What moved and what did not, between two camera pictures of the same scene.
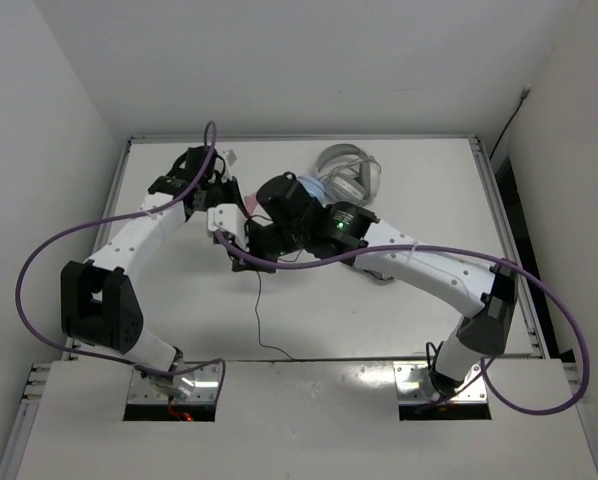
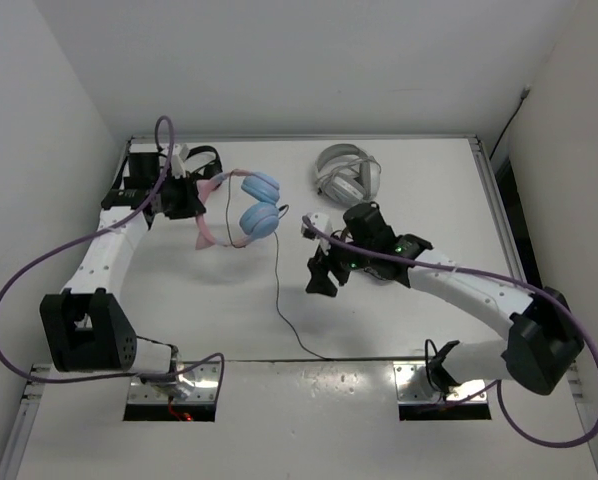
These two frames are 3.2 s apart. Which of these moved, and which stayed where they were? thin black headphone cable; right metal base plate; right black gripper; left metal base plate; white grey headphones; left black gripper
Moved: thin black headphone cable; right black gripper; left black gripper
Stayed: white grey headphones; left metal base plate; right metal base plate
